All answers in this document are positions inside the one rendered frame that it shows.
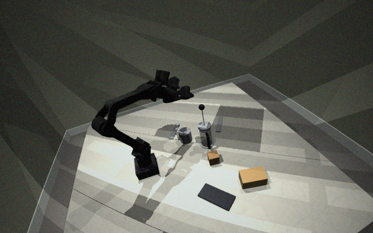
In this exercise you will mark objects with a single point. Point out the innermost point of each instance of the glass french press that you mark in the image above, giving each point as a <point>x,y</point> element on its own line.
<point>205,132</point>

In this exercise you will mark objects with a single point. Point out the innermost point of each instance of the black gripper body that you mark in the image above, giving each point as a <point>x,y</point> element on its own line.
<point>172,94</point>

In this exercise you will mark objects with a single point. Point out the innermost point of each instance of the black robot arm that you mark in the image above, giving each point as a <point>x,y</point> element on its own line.
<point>149,90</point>

